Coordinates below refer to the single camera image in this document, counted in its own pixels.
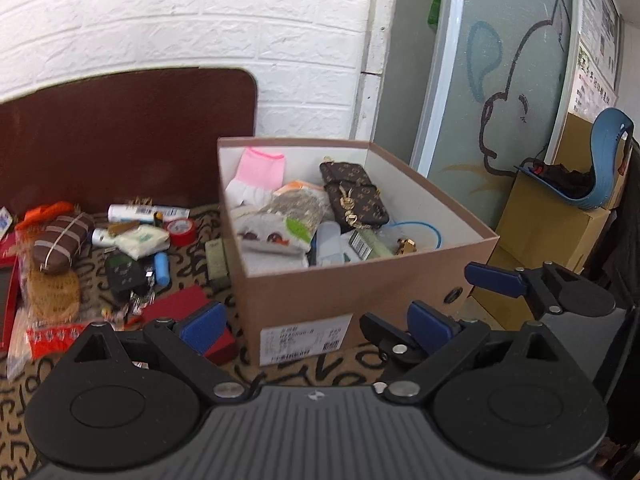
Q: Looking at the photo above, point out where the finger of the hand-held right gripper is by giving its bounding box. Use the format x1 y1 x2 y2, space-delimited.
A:
464 261 617 320
359 311 428 367

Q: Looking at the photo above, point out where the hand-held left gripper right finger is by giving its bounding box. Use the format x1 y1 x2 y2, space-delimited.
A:
377 301 591 406

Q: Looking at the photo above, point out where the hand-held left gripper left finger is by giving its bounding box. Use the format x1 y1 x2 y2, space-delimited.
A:
60 302 251 403

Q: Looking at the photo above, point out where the brown cardboard box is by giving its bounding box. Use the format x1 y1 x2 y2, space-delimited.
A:
216 136 501 367

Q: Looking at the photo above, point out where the leopard print covered desktop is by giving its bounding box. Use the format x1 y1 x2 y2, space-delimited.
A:
0 200 506 480

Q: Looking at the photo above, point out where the red box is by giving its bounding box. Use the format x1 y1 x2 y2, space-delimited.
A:
141 285 237 367

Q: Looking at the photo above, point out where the olive green small box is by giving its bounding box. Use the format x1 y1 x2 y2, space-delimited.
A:
204 239 231 281

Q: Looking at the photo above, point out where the bunch of keys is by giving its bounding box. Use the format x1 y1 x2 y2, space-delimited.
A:
125 290 157 317

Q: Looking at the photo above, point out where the large cardboard carton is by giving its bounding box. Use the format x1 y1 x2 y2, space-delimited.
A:
492 111 628 273

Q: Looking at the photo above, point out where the green barcode packet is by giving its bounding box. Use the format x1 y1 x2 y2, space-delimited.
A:
347 229 398 262

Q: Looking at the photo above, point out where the black car key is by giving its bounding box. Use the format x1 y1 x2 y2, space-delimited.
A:
104 254 151 307

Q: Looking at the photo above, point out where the red tape roll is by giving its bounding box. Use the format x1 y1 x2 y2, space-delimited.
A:
167 218 197 247

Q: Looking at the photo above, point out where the white tissue pack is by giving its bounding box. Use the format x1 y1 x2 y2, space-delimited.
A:
114 225 171 261

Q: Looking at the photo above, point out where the translucent plastic bottle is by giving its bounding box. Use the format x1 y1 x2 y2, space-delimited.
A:
315 221 346 267

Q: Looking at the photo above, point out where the dark cloth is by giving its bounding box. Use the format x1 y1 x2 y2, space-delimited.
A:
531 160 595 200

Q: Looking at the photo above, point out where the white tube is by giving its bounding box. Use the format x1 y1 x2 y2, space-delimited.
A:
107 203 191 224

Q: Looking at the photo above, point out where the large brown patterned pouch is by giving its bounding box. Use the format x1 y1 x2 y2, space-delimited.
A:
324 181 391 233

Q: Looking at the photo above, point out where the red snack packet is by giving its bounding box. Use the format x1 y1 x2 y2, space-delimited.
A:
25 320 123 361

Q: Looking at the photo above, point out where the woven round snack packet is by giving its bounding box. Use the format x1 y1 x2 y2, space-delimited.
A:
21 267 82 322

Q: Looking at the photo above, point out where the pink and white sock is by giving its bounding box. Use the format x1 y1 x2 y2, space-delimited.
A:
225 147 287 206

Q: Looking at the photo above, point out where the blue plastic seat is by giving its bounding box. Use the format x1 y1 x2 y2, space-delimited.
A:
514 108 637 211

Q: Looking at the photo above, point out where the orange and white packet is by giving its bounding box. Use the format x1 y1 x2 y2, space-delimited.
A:
272 180 326 198

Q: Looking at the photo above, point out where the brown striped pouch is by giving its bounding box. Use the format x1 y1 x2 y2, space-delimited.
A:
32 214 96 276

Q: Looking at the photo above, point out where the small brown patterned pouch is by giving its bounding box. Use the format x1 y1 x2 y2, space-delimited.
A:
319 158 375 187

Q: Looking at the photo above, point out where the red flat case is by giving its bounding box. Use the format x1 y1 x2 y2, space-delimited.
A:
0 234 22 352

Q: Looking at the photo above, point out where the dark brown leather board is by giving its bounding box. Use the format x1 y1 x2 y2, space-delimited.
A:
0 66 261 217

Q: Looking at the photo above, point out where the frosted glass cartoon door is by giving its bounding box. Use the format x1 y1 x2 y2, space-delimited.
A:
409 0 581 221

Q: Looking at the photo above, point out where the blue cable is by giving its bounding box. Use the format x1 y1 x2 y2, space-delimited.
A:
390 219 444 251

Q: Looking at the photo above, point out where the wall poster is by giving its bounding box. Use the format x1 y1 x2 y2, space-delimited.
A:
567 0 623 117

